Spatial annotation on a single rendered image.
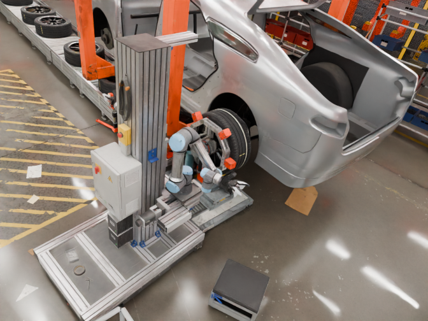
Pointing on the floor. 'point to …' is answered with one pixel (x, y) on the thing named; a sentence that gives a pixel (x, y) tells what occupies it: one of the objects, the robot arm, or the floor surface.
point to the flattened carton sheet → (302, 199)
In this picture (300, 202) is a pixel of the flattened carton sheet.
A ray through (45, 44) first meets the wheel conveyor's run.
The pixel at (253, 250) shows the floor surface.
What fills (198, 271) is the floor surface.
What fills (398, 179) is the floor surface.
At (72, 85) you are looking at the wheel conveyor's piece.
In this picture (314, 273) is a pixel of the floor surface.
